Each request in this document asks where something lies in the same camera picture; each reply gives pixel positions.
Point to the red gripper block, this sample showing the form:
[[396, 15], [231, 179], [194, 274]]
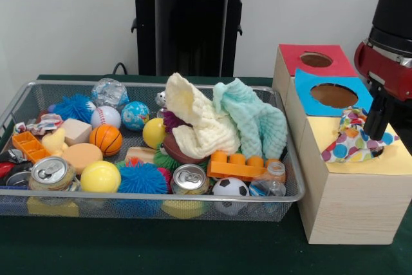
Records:
[[386, 75]]

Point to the light teal waffle cloth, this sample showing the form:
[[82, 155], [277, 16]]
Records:
[[257, 120]]

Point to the cream waffle cloth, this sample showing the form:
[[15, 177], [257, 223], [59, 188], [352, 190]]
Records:
[[199, 133]]

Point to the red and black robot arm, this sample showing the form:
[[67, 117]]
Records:
[[392, 14]]

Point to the wooden box with three holes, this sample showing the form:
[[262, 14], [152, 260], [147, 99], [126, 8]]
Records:
[[347, 204]]

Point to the orange toy building block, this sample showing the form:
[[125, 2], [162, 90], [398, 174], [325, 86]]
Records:
[[231, 168]]

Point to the black and white soccer ball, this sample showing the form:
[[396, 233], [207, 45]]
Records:
[[230, 186]]

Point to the blue and green globe ball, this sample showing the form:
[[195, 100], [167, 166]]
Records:
[[135, 115]]

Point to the blue spiky rubber ball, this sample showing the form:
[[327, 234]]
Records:
[[72, 107], [141, 178]]

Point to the dark green table cloth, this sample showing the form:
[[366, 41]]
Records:
[[161, 249]]

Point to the white toy baseball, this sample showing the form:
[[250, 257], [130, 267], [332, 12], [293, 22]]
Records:
[[106, 117]]

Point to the orange toy basketball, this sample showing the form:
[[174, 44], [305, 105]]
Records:
[[106, 139]]

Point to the yellow smooth ball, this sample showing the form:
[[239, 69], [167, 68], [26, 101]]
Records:
[[100, 176]]

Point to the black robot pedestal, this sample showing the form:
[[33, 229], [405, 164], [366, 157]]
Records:
[[193, 30]]

